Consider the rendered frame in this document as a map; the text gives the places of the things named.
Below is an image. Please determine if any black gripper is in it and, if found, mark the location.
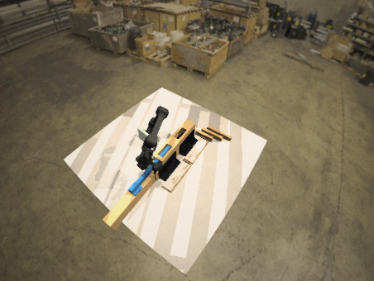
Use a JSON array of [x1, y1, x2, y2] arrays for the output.
[[136, 154, 162, 174]]

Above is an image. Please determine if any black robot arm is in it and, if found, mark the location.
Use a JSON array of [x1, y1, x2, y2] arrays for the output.
[[137, 106, 169, 170]]

